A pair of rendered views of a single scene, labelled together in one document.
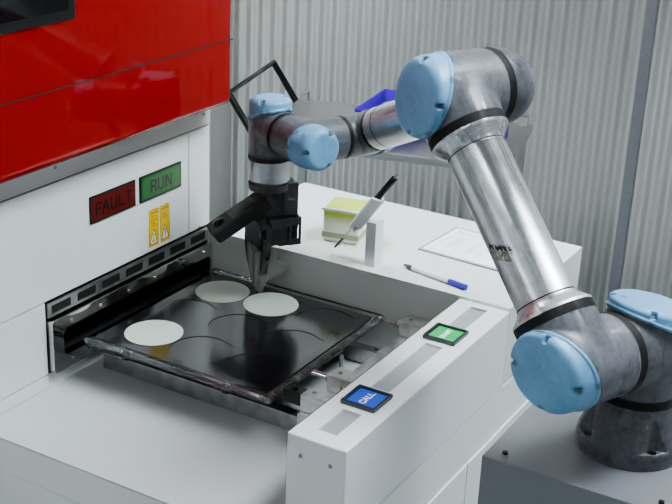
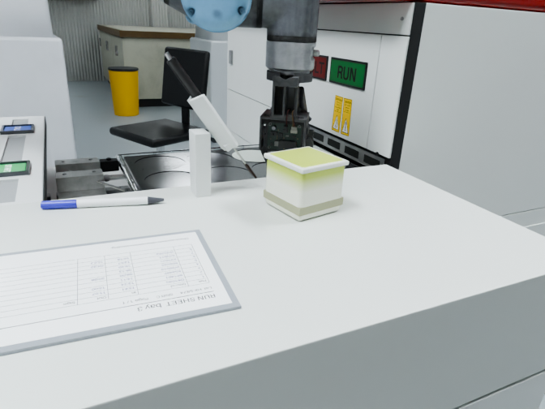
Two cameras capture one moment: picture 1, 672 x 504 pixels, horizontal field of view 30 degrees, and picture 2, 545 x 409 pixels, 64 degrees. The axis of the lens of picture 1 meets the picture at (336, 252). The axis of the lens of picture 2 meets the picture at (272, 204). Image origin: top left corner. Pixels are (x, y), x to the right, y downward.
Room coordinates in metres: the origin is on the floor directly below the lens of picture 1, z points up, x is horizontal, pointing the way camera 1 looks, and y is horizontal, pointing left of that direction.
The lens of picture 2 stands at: (2.48, -0.47, 1.18)
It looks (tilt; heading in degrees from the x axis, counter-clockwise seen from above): 23 degrees down; 124
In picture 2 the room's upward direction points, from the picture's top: 3 degrees clockwise
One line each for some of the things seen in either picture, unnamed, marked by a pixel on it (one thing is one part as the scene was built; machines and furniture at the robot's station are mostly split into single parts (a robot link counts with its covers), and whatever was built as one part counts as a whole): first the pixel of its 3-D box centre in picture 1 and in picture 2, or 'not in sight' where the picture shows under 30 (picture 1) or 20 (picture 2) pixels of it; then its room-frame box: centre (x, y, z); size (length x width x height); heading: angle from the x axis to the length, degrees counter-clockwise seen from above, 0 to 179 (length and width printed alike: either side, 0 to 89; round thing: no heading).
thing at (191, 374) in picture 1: (174, 368); (199, 151); (1.79, 0.25, 0.90); 0.37 x 0.01 x 0.01; 60
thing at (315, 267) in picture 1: (393, 272); (259, 290); (2.23, -0.11, 0.89); 0.62 x 0.35 x 0.14; 60
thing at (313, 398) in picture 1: (328, 404); (77, 166); (1.69, 0.00, 0.89); 0.08 x 0.03 x 0.03; 60
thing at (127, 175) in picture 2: (327, 356); (132, 185); (1.86, 0.01, 0.90); 0.38 x 0.01 x 0.01; 150
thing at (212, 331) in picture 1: (237, 328); (226, 174); (1.95, 0.16, 0.90); 0.34 x 0.34 x 0.01; 60
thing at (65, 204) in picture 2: (434, 275); (105, 202); (2.04, -0.18, 0.97); 0.14 x 0.01 x 0.01; 49
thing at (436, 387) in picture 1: (407, 406); (20, 187); (1.71, -0.12, 0.89); 0.55 x 0.09 x 0.14; 150
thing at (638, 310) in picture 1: (640, 341); not in sight; (1.58, -0.43, 1.08); 0.13 x 0.12 x 0.14; 128
